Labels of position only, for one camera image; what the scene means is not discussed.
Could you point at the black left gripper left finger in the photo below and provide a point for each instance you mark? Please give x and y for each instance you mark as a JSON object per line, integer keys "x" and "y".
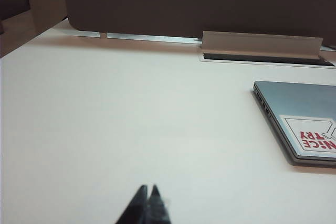
{"x": 136, "y": 208}

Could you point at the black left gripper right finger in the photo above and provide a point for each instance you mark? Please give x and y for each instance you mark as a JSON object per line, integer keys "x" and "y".
{"x": 157, "y": 208}

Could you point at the white red laptop sticker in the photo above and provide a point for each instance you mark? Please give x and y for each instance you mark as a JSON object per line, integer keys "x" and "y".
{"x": 309, "y": 134}

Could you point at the silver closed laptop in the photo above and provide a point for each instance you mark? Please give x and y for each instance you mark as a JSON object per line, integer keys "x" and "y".
{"x": 299, "y": 103}

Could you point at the grey-brown desk partition panel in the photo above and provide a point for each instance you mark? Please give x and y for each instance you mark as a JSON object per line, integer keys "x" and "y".
{"x": 183, "y": 1}

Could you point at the aluminium partition base rail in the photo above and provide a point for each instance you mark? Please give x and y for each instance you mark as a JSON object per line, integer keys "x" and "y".
{"x": 147, "y": 36}

